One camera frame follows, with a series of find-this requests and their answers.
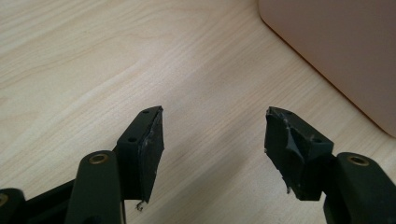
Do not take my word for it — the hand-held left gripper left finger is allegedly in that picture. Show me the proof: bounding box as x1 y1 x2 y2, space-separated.
113 105 165 204

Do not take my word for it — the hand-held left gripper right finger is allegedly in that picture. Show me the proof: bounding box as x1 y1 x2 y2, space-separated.
263 106 336 202

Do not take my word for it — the large pink box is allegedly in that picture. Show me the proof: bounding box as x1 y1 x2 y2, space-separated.
257 0 396 138

